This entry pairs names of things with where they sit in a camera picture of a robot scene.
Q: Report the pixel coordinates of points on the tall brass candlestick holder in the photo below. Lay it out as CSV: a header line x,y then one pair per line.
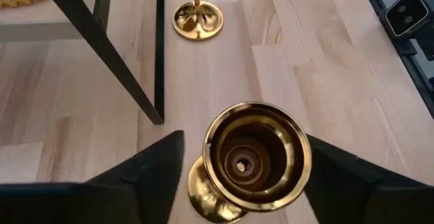
x,y
251,139
198,22

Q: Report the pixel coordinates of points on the wooden shelf riser black frame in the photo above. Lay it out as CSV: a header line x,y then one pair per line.
x,y
68,10

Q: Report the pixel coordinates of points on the black square camera white rim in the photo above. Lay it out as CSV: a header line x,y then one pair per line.
x,y
407,12

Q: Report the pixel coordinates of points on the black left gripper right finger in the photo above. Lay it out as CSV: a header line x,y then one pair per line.
x,y
373,203

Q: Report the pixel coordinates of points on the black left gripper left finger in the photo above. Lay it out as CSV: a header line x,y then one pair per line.
x,y
101,203

